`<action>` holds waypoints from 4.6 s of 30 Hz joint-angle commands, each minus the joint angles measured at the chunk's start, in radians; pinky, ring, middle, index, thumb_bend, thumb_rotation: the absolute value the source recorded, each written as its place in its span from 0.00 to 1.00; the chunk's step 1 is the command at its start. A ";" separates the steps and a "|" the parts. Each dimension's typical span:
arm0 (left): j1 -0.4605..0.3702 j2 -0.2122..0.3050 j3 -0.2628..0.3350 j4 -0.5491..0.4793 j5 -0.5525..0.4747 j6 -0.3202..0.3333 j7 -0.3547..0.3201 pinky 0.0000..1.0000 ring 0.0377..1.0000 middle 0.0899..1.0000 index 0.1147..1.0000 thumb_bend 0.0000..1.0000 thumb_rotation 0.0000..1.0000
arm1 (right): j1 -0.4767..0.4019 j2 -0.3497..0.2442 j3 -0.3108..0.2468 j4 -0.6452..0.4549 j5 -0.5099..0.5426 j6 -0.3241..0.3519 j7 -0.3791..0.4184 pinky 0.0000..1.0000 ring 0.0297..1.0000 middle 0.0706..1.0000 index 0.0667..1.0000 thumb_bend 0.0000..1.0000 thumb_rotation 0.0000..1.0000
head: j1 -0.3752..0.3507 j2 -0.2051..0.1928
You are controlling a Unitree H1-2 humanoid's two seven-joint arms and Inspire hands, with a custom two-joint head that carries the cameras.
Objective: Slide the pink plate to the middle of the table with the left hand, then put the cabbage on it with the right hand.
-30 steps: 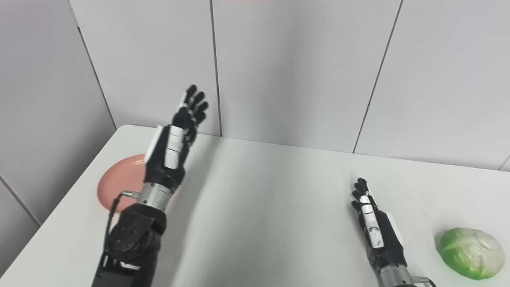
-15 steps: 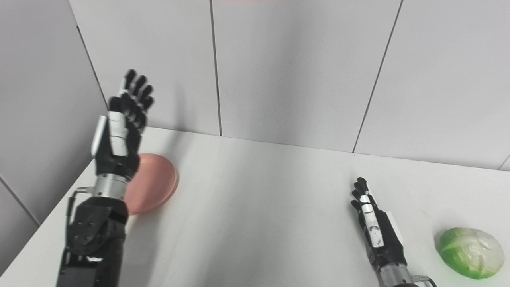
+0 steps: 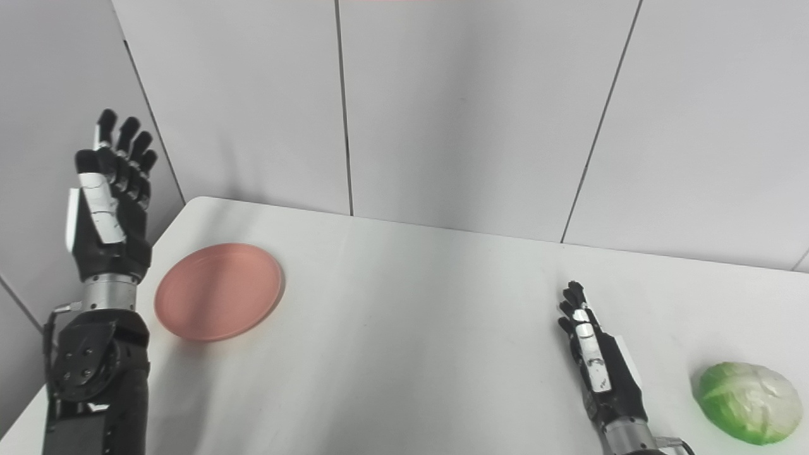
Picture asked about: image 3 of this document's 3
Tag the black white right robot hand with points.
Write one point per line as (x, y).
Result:
(616, 385)

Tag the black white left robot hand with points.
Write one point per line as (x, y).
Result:
(117, 234)

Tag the pink round plate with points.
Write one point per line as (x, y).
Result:
(218, 292)

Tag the green white cabbage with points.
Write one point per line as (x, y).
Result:
(749, 401)

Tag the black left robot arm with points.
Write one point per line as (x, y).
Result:
(101, 379)

